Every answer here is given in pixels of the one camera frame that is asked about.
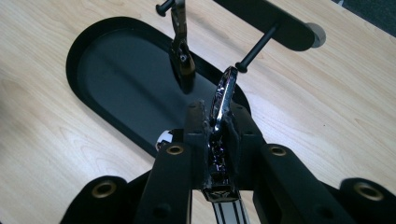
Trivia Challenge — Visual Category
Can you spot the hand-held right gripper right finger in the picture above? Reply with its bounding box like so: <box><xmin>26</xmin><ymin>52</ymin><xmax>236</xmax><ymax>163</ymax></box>
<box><xmin>228</xmin><ymin>104</ymin><xmax>357</xmax><ymax>224</ymax></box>

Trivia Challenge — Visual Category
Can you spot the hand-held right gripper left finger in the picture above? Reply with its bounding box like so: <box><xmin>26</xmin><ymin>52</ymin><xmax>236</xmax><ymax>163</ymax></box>
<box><xmin>134</xmin><ymin>100</ymin><xmax>210</xmax><ymax>224</ymax></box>

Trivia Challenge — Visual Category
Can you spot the glossy car key with clip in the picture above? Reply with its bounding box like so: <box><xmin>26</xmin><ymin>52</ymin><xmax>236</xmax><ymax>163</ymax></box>
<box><xmin>154</xmin><ymin>65</ymin><xmax>250</xmax><ymax>224</ymax></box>

